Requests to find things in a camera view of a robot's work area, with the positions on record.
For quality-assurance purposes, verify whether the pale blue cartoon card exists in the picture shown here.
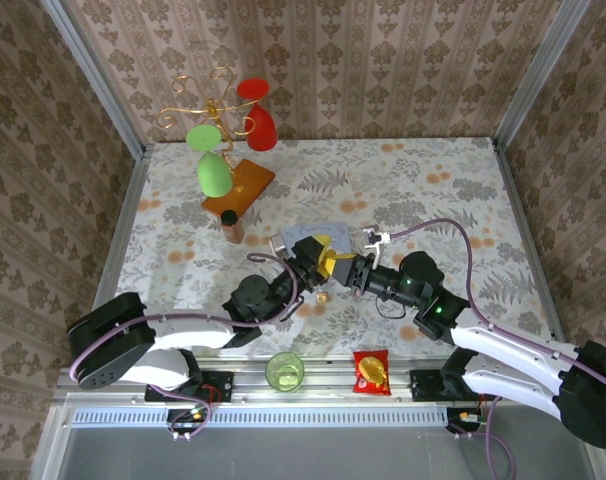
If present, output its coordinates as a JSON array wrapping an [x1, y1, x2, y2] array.
[[280, 221, 364, 259]]

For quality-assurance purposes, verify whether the brown spice bottle black cap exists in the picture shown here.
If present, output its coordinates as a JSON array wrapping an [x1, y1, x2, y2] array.
[[219, 209, 245, 245]]

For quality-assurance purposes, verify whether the green translucent cup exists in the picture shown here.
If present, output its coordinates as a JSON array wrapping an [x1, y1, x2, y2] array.
[[265, 351, 305, 394]]

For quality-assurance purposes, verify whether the red snack packet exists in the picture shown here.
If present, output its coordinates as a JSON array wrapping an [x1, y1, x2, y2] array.
[[351, 349, 392, 397]]

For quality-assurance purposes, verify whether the red plastic wine glass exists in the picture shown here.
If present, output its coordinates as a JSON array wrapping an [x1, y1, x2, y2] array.
[[236, 78, 278, 152]]

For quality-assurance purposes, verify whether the green plastic wine glass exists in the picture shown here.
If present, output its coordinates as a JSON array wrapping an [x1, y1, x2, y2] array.
[[185, 124, 234, 198]]

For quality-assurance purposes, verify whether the black connector box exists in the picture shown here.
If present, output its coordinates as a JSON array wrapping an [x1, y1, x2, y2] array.
[[166, 407, 208, 434], [445, 407, 485, 434]]

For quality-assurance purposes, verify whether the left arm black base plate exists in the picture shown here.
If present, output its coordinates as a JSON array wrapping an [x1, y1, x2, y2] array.
[[145, 370, 234, 404]]

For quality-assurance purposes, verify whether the gold wire glass rack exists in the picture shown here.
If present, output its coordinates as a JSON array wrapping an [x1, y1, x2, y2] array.
[[156, 66, 277, 220]]

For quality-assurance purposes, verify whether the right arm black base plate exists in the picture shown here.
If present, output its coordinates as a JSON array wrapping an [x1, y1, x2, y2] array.
[[410, 368, 503, 403]]

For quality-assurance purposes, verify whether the aluminium front rail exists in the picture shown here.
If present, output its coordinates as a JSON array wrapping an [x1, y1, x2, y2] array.
[[52, 355, 602, 403]]

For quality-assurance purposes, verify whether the white slotted cable duct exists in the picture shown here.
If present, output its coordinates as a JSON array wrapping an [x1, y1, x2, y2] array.
[[70, 405, 447, 429]]

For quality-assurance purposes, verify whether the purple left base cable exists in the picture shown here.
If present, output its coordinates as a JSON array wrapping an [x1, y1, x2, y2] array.
[[168, 387, 214, 442]]

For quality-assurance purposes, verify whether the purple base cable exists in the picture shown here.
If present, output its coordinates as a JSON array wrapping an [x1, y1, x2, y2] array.
[[168, 387, 214, 442], [475, 394, 520, 480]]

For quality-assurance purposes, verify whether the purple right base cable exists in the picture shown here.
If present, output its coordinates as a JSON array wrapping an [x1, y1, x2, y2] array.
[[475, 394, 520, 480]]

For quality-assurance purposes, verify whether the aluminium frame post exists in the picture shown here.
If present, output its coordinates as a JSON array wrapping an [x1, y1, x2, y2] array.
[[493, 0, 593, 147], [39, 0, 149, 159]]

